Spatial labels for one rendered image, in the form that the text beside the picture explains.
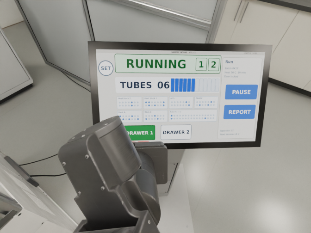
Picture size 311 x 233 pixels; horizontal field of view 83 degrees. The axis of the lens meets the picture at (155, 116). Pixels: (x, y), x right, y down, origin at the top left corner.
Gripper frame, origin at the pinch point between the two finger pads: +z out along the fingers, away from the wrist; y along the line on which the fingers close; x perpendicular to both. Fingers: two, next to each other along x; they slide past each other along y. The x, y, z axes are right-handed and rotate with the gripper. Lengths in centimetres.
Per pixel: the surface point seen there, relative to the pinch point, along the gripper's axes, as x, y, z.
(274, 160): 59, -121, 106
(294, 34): -59, -160, 149
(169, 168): 32, -15, 50
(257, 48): -22.3, -34.5, 15.4
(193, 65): -17.7, -16.0, 15.3
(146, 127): -0.1, -2.5, 15.1
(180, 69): -16.8, -12.2, 15.3
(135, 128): 0.0, 0.9, 15.1
